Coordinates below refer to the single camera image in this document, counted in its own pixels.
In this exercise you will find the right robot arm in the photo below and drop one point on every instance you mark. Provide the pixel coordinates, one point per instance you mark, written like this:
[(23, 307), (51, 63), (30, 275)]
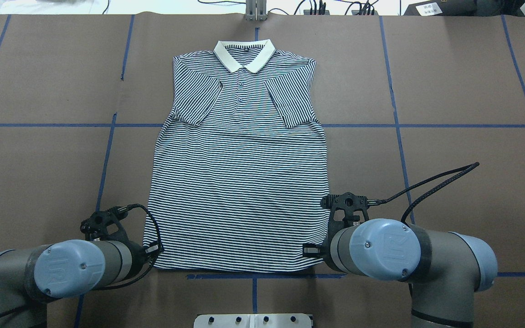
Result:
[(444, 269)]

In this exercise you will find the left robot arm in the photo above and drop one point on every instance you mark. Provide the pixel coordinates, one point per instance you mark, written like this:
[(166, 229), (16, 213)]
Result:
[(30, 279)]

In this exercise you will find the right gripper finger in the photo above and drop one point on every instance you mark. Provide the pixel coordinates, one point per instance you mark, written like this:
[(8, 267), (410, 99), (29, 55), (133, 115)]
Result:
[(314, 251)]

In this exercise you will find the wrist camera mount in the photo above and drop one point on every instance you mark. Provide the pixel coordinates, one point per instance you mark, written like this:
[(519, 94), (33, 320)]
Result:
[(354, 207), (105, 225)]

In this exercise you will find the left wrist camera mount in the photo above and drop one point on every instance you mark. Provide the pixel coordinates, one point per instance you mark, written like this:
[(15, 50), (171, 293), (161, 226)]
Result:
[(105, 225)]

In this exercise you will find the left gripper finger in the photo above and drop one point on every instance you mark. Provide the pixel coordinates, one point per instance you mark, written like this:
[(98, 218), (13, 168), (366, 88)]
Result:
[(153, 250)]

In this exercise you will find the white pedestal column base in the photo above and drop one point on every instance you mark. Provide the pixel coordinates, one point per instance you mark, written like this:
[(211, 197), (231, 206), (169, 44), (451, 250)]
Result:
[(255, 320)]

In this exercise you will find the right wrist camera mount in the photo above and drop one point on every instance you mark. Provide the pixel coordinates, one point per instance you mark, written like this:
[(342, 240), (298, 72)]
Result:
[(354, 207)]

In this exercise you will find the aluminium frame post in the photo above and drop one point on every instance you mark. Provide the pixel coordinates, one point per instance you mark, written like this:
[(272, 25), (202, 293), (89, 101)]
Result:
[(256, 10)]

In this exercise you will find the striped polo shirt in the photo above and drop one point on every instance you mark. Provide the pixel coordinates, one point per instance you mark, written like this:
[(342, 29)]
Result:
[(240, 163)]

